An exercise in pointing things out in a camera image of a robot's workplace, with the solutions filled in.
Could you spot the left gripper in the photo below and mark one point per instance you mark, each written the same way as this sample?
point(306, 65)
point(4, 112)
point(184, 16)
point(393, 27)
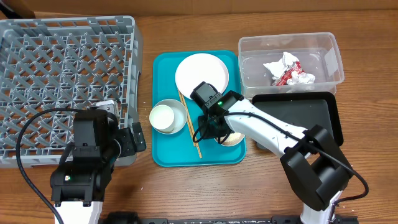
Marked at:
point(130, 147)

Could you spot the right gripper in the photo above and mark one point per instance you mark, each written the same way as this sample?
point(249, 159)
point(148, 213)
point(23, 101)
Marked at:
point(211, 131)

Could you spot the small pink bowl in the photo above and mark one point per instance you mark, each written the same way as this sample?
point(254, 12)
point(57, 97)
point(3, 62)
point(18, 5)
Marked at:
point(231, 140)

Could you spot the white bowl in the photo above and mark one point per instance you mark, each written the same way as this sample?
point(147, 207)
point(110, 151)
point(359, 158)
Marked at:
point(180, 114)

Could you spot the white paper cup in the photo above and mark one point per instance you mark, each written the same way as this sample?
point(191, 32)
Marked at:
point(162, 118)

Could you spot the large white plate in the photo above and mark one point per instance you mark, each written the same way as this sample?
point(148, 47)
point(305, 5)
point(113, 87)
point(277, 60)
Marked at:
point(199, 68)

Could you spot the red snack wrapper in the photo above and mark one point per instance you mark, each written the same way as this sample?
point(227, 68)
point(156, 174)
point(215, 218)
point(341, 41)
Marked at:
point(294, 71)

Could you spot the white napkin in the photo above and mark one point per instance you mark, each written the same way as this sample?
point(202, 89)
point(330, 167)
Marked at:
point(278, 68)

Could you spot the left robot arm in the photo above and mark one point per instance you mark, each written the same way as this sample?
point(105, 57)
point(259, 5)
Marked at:
point(85, 169)

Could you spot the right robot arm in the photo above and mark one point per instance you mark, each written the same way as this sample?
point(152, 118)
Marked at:
point(316, 168)

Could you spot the grey dishwasher rack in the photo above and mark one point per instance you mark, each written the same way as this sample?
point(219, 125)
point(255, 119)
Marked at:
point(49, 67)

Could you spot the black tray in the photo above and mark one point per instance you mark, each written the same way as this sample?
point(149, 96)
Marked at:
point(304, 110)

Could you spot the clear plastic bin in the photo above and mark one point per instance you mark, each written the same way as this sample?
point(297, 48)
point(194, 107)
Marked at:
point(318, 54)

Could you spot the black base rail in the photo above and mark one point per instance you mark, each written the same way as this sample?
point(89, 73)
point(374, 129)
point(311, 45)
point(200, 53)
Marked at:
point(132, 218)

